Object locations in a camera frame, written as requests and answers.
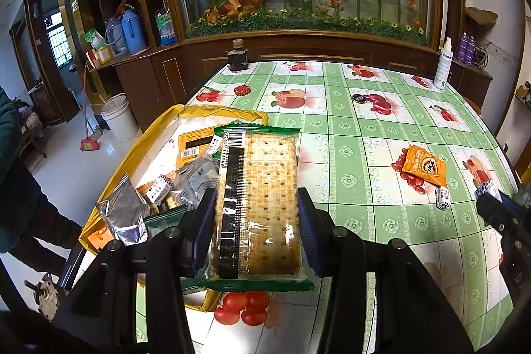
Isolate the blue thermos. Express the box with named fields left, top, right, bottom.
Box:
left=121, top=10, right=147, bottom=55

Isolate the blue white patterned candy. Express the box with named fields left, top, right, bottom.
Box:
left=145, top=174, right=175, bottom=203

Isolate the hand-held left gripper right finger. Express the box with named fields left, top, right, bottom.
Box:
left=296, top=187, right=476, bottom=354

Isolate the grey blue water jug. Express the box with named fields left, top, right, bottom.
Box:
left=105, top=17, right=127, bottom=57

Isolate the brown wall ornament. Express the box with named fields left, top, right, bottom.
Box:
left=465, top=7, right=498, bottom=26

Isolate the dark green packet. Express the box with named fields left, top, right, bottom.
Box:
left=143, top=205, right=200, bottom=241

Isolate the coiled cable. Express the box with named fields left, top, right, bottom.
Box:
left=473, top=43, right=494, bottom=68

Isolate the white candy dark print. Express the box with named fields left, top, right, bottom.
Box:
left=434, top=187, right=453, bottom=211

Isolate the white candy blue print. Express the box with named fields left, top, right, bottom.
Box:
left=474, top=179, right=502, bottom=201

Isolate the silver foil packet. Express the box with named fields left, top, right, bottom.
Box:
left=95, top=174, right=150, bottom=247

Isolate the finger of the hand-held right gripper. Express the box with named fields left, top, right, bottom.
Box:
left=475, top=190, right=531, bottom=241

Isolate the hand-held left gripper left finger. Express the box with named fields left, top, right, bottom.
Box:
left=54, top=188, right=218, bottom=354

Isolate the green white plastic bag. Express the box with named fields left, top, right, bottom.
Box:
left=155, top=8, right=177, bottom=47

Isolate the white spray bottle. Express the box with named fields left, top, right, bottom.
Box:
left=433, top=36, right=454, bottom=90

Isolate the cracker packet green trim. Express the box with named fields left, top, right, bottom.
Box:
left=183, top=122, right=318, bottom=294

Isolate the round metal fitting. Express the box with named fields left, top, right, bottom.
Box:
left=25, top=273, right=63, bottom=321

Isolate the yellow cardboard box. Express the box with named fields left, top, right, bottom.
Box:
left=79, top=104, right=270, bottom=313

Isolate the clear plastic grey packet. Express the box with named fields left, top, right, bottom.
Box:
left=172, top=155, right=220, bottom=209

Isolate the orange packet black label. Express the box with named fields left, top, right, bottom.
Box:
left=176, top=129, right=220, bottom=169

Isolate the barred window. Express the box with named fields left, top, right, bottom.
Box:
left=43, top=12, right=71, bottom=68

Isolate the green white packet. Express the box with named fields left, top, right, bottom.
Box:
left=84, top=28, right=106, bottom=51

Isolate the wooden sideboard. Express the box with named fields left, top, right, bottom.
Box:
left=89, top=35, right=494, bottom=131

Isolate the white plastic bucket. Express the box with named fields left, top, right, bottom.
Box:
left=101, top=93, right=139, bottom=143

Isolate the green fruit print tablecloth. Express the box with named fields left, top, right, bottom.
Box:
left=83, top=61, right=521, bottom=354

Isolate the red broom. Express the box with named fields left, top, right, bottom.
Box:
left=80, top=64, right=102, bottom=152

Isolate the small dark jar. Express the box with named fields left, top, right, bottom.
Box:
left=226, top=39, right=250, bottom=72

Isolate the small cardboard box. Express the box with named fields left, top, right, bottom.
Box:
left=92, top=46, right=114, bottom=66

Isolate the orange packet round brown logo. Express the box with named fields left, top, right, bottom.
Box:
left=400, top=144, right=449, bottom=189

